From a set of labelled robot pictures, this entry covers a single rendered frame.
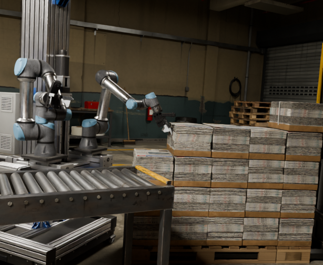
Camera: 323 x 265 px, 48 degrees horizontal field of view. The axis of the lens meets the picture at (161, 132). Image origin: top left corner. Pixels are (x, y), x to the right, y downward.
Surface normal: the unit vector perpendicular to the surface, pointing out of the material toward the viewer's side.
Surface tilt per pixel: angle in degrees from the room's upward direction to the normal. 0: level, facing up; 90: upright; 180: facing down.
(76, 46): 90
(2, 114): 90
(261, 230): 90
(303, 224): 91
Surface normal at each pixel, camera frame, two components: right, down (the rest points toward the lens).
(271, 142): 0.11, 0.11
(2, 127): -0.42, 0.06
